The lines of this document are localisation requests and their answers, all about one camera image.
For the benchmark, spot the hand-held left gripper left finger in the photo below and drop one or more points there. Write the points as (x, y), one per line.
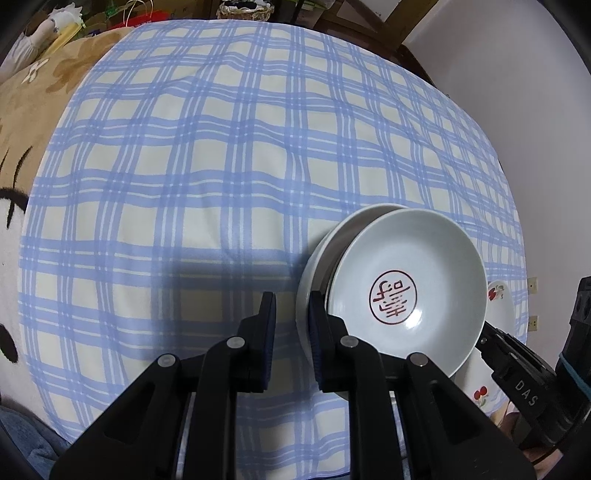
(269, 341)

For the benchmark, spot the white fluffy plush toy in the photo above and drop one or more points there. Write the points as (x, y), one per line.
(64, 11)

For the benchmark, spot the white wall socket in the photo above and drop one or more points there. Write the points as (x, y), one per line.
(533, 321)
(533, 285)

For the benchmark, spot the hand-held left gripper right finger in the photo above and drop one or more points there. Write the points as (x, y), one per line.
(317, 350)

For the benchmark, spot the wooden door frame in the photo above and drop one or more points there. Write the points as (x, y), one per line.
(406, 18)

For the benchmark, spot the person's right hand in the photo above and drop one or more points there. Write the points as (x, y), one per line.
(510, 427)

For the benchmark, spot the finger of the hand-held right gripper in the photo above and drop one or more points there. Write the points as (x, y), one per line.
(512, 369)

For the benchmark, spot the blue plaid cloth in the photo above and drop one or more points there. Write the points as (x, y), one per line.
(184, 184)

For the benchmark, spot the red shopping bag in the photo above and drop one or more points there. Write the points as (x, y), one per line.
(134, 21)

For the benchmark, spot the small red-sided white bowl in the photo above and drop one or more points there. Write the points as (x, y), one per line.
(415, 258)

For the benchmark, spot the large plain white bowl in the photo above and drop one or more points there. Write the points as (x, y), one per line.
(307, 281)

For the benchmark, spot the green yellow plush toy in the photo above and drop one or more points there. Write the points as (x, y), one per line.
(69, 32)

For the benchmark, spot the cherry-print white plate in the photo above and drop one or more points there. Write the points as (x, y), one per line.
(501, 304)

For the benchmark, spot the brown printed blanket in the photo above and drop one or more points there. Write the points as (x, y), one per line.
(46, 115)

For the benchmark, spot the wicker basket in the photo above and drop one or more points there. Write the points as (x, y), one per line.
(244, 7)

